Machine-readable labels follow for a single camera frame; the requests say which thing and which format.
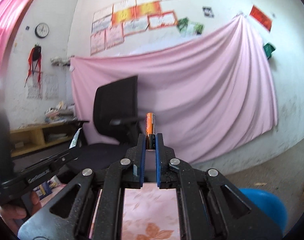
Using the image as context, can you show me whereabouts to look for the orange black battery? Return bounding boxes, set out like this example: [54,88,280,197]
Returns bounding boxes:
[146,113,156,151]

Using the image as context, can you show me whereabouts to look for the left hand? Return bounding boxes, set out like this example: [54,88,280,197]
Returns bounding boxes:
[0,191,41,235]

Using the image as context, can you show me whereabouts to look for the blue cardboard box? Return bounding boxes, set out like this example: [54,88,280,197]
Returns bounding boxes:
[33,176,61,199]

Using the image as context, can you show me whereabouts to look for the wooden shelf desk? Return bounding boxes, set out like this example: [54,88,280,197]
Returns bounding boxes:
[10,120,87,158]

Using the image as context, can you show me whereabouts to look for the black office chair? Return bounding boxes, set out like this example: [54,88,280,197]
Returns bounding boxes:
[67,76,141,173]

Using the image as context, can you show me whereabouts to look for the blue plastic bucket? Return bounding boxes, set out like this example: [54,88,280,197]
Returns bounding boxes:
[239,189,288,232]

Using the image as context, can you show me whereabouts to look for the stack of papers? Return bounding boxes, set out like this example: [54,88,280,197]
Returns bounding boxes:
[44,101,75,123]

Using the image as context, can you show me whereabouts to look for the pink hanging sheet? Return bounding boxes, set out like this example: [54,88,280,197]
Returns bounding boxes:
[71,16,278,163]

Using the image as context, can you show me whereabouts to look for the red paper square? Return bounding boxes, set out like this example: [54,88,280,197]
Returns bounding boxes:
[250,5,272,31]

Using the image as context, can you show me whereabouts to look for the wall calendar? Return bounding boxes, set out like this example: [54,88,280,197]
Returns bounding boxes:
[25,71,59,100]

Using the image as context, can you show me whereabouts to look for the red wall hanging ornament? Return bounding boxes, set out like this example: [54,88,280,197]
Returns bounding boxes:
[24,44,41,89]

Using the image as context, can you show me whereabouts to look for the round wall clock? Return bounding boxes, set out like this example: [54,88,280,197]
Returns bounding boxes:
[34,23,50,38]

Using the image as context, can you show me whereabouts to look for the wall certificates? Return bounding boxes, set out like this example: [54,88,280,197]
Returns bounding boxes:
[89,0,189,56]

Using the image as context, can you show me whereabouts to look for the green wall basket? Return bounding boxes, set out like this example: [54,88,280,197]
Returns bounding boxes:
[263,43,276,59]

